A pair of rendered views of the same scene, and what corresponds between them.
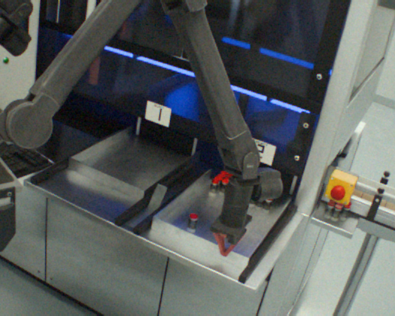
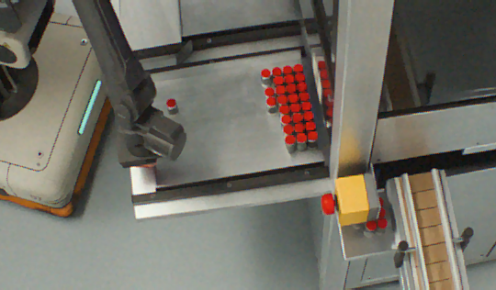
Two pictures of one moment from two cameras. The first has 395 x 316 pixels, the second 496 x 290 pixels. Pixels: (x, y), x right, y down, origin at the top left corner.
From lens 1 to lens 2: 1.51 m
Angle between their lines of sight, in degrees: 56
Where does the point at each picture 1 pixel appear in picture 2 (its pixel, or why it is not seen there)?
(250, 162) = (122, 113)
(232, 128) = (106, 72)
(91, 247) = not seen: hidden behind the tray
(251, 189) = (131, 135)
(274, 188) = (161, 150)
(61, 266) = not seen: hidden behind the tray
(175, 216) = (186, 84)
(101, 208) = (135, 30)
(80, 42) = not seen: outside the picture
